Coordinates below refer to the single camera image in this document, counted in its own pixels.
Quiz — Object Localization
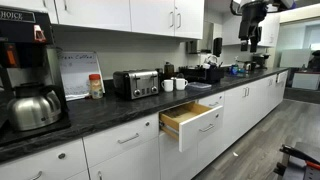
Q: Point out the white upper wall cabinets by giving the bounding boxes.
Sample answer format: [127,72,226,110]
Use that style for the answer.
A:
[0,0,205,39]

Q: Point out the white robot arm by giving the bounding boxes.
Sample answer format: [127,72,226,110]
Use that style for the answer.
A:
[229,0,296,53]

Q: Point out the clear plastic container lid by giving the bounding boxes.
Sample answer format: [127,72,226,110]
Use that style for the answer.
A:
[187,82,212,90]

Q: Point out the black commercial coffee maker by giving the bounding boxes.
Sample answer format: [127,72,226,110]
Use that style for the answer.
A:
[0,6,68,134]

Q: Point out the black condiment organizer tray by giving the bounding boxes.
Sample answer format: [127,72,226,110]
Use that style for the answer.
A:
[179,67,225,84]

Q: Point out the white mug left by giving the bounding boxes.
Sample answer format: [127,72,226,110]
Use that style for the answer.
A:
[161,79,173,92]

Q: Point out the silver black toaster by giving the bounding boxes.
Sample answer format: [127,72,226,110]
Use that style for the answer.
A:
[113,69,160,100]

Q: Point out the white mug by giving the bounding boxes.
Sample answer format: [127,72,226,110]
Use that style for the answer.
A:
[161,79,173,92]
[176,78,188,90]

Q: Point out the dark glass coffee jar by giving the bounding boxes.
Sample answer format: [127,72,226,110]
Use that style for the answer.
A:
[164,62,174,79]

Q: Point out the white lower cabinet run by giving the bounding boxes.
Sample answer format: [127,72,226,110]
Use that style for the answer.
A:
[0,68,288,180]

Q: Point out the white handwritten sign board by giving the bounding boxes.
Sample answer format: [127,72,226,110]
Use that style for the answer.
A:
[58,51,102,101]

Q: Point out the black paper towel dispenser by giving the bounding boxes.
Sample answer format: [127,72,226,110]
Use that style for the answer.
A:
[213,37,222,57]

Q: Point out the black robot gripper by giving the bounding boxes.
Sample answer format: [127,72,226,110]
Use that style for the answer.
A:
[239,2,267,53]

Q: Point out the far black coffee machine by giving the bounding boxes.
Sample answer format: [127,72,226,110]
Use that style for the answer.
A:
[252,54,270,69]

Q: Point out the jar with orange lid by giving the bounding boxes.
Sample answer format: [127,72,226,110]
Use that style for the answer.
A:
[89,74,103,99]

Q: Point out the white mug right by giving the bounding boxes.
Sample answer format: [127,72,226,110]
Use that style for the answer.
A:
[176,78,188,90]

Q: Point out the steel coffee carafe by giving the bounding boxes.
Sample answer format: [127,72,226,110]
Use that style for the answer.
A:
[7,83,64,131]

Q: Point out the white wooden drawer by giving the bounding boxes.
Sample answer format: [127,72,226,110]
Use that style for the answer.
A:
[159,102,224,152]

